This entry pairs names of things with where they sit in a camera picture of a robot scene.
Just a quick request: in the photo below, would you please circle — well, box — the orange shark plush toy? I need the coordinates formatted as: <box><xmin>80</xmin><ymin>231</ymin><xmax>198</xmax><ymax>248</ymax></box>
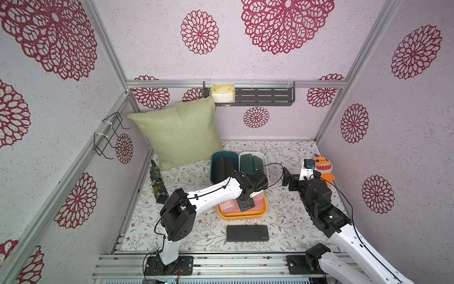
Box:
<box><xmin>314</xmin><ymin>154</ymin><xmax>336</xmax><ymax>186</ymax></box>

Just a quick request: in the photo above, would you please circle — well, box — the yellow storage box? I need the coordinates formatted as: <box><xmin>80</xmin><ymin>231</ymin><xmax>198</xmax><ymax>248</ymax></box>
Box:
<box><xmin>217</xmin><ymin>197</ymin><xmax>268</xmax><ymax>221</ymax></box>

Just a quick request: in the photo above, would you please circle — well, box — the green pencil case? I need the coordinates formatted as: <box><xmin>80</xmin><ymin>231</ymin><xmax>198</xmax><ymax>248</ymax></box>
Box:
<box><xmin>241</xmin><ymin>154</ymin><xmax>262</xmax><ymax>175</ymax></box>
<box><xmin>252</xmin><ymin>155</ymin><xmax>264</xmax><ymax>173</ymax></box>
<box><xmin>240</xmin><ymin>154</ymin><xmax>253</xmax><ymax>175</ymax></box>

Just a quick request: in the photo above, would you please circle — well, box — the light green pillow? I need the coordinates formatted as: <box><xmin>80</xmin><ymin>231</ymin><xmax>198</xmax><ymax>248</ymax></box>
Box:
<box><xmin>128</xmin><ymin>97</ymin><xmax>223</xmax><ymax>171</ymax></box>

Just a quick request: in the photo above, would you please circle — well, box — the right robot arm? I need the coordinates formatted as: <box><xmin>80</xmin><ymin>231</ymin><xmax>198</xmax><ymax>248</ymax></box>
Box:
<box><xmin>282</xmin><ymin>159</ymin><xmax>412</xmax><ymax>284</ymax></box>

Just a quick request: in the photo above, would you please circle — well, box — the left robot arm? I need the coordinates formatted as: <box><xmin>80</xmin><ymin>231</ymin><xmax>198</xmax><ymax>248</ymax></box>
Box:
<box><xmin>155</xmin><ymin>170</ymin><xmax>268</xmax><ymax>266</ymax></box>

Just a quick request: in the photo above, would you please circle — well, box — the black wire wall rack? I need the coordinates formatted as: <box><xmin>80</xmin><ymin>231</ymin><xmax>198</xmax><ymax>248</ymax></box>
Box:
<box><xmin>93</xmin><ymin>111</ymin><xmax>130</xmax><ymax>160</ymax></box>

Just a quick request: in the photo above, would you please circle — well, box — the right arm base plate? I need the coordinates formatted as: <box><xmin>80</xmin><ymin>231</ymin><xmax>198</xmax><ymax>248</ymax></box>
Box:
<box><xmin>286</xmin><ymin>255</ymin><xmax>325</xmax><ymax>275</ymax></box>

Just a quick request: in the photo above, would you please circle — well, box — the dark wall shelf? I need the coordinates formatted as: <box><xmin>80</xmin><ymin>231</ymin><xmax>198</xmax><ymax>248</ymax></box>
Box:
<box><xmin>203</xmin><ymin>80</ymin><xmax>296</xmax><ymax>107</ymax></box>

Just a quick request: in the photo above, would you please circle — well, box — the dark teal storage box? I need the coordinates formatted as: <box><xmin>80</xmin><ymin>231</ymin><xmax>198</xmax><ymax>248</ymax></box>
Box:
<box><xmin>210</xmin><ymin>151</ymin><xmax>239</xmax><ymax>184</ymax></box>

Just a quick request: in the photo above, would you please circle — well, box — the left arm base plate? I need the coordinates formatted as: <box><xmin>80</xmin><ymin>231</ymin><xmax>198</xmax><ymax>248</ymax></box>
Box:
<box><xmin>144</xmin><ymin>256</ymin><xmax>194</xmax><ymax>276</ymax></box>

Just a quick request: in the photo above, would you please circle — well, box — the pink pencil case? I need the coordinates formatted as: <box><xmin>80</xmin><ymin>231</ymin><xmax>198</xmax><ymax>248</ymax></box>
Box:
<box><xmin>218</xmin><ymin>192</ymin><xmax>265</xmax><ymax>215</ymax></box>

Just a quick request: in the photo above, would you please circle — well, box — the yellow white sponge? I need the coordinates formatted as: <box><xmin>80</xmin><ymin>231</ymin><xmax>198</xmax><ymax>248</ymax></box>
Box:
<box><xmin>210</xmin><ymin>84</ymin><xmax>235</xmax><ymax>104</ymax></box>

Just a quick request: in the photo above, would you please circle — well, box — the black pencil case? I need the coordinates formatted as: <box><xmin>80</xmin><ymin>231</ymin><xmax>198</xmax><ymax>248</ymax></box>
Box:
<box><xmin>212</xmin><ymin>156</ymin><xmax>226</xmax><ymax>184</ymax></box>
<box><xmin>224</xmin><ymin>157</ymin><xmax>238</xmax><ymax>178</ymax></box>
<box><xmin>226</xmin><ymin>225</ymin><xmax>269</xmax><ymax>242</ymax></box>

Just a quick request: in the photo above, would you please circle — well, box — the black pencil case front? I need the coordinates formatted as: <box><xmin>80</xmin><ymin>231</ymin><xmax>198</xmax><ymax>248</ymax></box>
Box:
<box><xmin>226</xmin><ymin>225</ymin><xmax>269</xmax><ymax>242</ymax></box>

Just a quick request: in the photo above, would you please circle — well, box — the white storage box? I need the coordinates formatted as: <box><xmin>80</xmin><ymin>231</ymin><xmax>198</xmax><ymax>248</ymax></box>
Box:
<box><xmin>239</xmin><ymin>151</ymin><xmax>269</xmax><ymax>178</ymax></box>

